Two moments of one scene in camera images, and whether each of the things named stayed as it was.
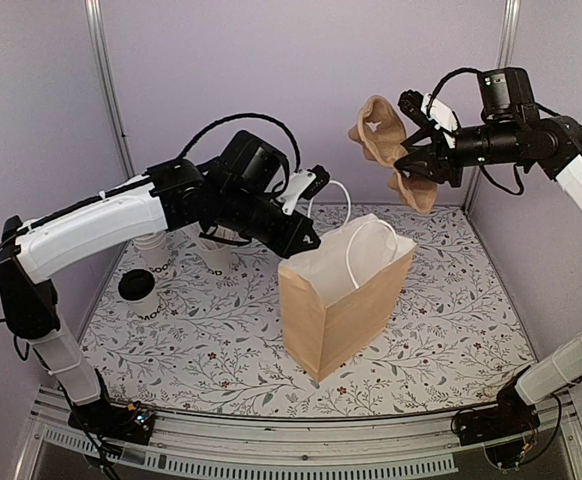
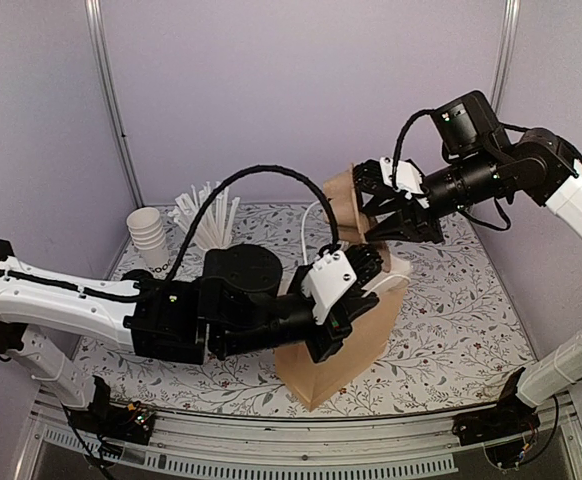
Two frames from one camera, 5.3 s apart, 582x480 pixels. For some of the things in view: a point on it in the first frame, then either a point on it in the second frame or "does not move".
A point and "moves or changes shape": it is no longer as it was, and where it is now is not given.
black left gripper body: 277,239 to 340,325
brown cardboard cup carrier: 381,132 to 344,206
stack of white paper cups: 153,250 does not move
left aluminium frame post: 96,16 does not move
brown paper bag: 347,296 moves or changes shape
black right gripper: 439,159 to 407,226
